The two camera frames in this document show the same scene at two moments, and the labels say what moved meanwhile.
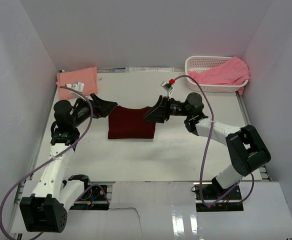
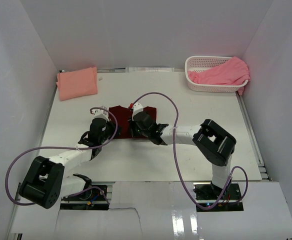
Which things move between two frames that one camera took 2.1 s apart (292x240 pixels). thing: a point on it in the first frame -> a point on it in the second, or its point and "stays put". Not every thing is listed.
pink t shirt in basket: (235, 71) stays put
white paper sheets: (148, 69) stays put
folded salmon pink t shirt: (88, 76) stays put
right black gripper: (160, 111) -> (134, 133)
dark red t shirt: (125, 123) stays put
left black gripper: (104, 107) -> (113, 127)
